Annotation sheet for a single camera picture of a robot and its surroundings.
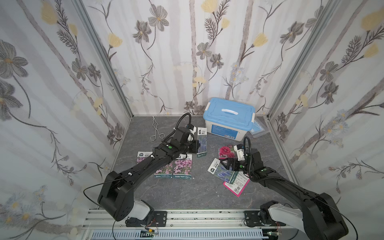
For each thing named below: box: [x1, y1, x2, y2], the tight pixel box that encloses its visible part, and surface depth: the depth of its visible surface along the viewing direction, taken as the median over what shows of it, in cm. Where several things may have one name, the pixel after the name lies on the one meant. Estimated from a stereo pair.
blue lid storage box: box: [203, 97, 256, 142], surface depth 100 cm
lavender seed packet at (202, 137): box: [196, 127, 208, 158], surface depth 87 cm
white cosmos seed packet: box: [154, 160, 174, 178], surface depth 90 cm
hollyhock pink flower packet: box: [218, 144, 236, 159], surface depth 101 cm
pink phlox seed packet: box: [173, 153, 193, 179], surface depth 92 cm
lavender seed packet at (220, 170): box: [207, 158, 239, 184], surface depth 91 cm
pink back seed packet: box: [223, 171, 251, 198], surface depth 87 cm
